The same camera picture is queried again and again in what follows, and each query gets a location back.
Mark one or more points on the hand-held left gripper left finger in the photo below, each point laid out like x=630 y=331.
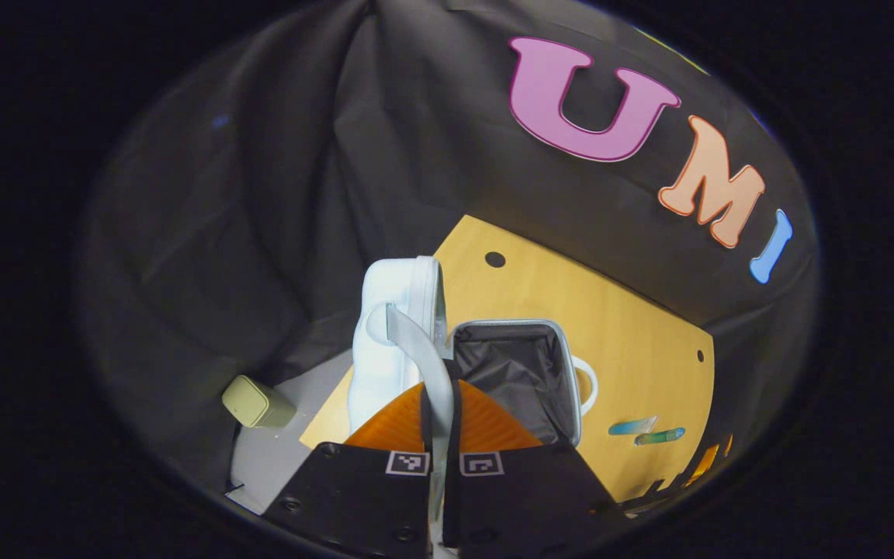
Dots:
x=354 y=497

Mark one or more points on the pale blue suitcase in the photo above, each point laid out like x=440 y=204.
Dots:
x=393 y=357

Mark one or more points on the olive green box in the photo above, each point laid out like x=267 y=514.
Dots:
x=253 y=400

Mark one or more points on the blue green bottle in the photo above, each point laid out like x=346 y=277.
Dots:
x=660 y=436

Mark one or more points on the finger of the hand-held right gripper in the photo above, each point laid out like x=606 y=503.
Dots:
x=705 y=464

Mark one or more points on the pale blue tube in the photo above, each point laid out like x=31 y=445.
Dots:
x=629 y=427

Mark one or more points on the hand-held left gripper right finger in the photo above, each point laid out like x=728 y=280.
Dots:
x=524 y=497

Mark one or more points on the black backdrop cloth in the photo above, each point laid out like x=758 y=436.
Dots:
x=261 y=194

